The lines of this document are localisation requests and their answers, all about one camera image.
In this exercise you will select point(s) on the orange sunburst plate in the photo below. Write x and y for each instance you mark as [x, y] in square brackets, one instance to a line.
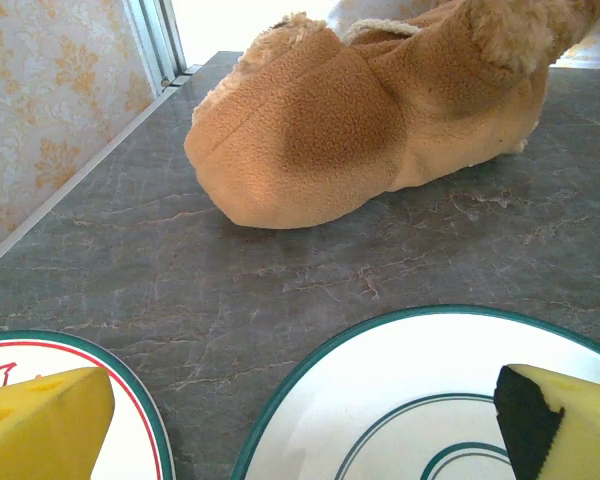
[125, 440]

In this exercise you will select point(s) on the brown plush toy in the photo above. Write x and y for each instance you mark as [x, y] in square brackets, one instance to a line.
[305, 150]

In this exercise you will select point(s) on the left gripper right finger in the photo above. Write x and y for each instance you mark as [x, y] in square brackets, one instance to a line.
[575, 430]

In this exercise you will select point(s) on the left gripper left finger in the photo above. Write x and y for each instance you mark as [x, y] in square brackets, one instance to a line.
[35, 430]

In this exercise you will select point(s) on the aluminium side rail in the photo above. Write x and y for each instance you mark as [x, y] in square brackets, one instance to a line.
[80, 175]

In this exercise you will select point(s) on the aluminium frame post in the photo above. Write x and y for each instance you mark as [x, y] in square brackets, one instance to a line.
[152, 40]

